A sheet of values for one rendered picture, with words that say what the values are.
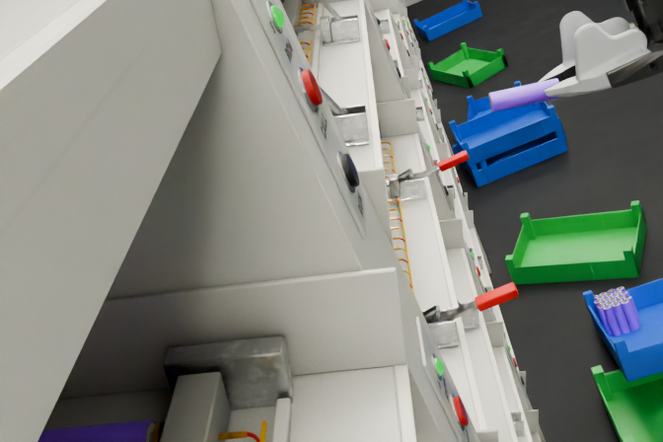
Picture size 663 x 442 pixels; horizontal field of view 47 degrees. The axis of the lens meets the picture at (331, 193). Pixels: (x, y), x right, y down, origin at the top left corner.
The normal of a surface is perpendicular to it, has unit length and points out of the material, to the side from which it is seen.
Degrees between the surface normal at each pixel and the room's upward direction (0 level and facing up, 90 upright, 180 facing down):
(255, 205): 90
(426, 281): 15
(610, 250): 0
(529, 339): 0
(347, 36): 90
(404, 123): 90
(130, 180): 105
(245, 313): 90
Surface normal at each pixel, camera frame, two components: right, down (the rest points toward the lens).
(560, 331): -0.40, -0.82
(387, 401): -0.14, -0.88
